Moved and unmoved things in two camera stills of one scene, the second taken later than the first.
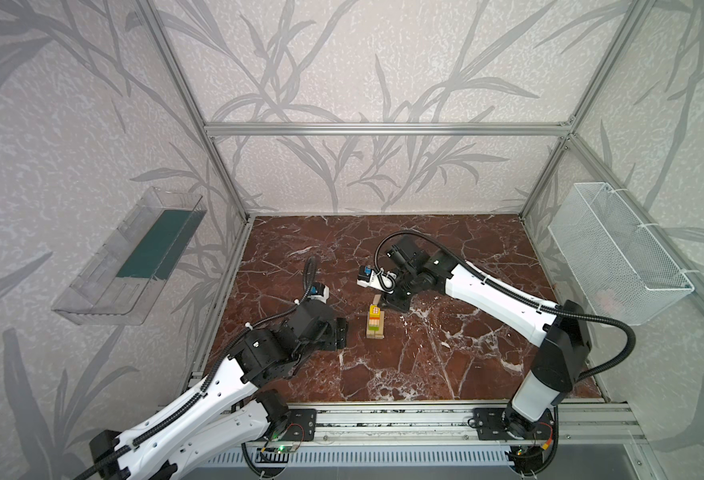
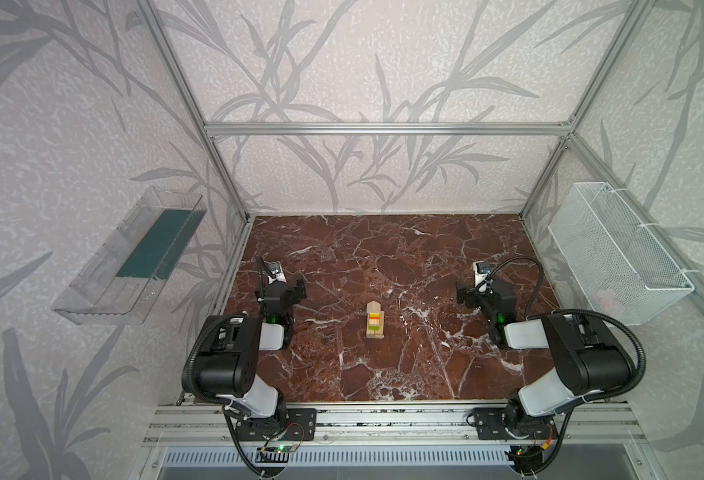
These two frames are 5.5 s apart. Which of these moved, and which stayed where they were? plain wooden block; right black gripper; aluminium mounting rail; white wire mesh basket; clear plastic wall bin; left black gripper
Moved: right black gripper; left black gripper
Stayed: plain wooden block; aluminium mounting rail; clear plastic wall bin; white wire mesh basket
